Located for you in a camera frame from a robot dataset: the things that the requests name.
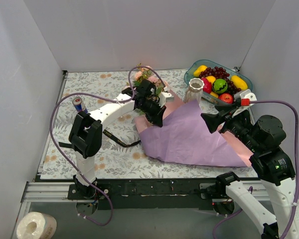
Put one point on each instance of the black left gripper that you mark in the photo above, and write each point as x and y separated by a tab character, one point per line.
155	113

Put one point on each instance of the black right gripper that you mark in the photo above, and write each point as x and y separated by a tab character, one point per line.
225	120

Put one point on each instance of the purple wrapping paper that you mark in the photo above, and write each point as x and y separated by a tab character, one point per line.
185	139

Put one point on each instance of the black ribbon with gold text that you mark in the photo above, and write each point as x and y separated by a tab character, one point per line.
110	136

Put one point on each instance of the pink artificial flower bouquet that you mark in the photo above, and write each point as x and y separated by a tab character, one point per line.
140	73

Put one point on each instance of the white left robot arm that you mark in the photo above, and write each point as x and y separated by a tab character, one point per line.
87	130

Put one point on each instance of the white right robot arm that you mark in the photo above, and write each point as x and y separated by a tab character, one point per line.
273	166

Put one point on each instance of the white ribbed ceramic vase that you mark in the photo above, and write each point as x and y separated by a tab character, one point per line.
194	91

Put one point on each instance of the red apple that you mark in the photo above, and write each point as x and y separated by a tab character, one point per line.
227	98

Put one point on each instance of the yellow fruit piece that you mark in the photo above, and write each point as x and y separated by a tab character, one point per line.
214	94

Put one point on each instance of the pink red fruit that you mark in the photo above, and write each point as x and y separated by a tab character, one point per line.
207	88

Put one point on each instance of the green round fruit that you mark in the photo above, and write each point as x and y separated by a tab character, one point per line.
220	86

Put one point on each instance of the teal plastic fruit basket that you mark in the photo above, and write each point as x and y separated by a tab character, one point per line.
189	75

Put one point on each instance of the yellow lemon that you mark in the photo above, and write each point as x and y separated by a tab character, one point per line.
211	79

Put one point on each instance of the yellow mango right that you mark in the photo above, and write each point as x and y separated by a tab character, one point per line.
239	83

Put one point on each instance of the yellow mango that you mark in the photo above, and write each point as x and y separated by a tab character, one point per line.
239	83
199	70

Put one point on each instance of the dark red grape bunch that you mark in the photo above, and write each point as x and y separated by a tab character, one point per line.
220	73

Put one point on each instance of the yellow mango left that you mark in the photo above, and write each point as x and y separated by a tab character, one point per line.
199	70

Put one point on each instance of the blue silver energy drink can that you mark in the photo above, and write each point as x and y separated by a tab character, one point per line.
79	105

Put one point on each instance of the floral patterned table mat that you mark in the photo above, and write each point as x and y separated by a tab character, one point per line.
114	161

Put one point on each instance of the white toilet paper roll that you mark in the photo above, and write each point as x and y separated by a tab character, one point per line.
36	225

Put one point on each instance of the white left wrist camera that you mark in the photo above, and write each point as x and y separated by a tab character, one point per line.
165	96

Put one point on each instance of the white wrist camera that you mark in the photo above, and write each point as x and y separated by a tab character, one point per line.
243	100
165	96

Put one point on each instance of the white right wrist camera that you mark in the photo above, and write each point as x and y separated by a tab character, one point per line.
243	100

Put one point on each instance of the aluminium frame rail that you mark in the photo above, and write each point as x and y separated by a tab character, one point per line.
46	192

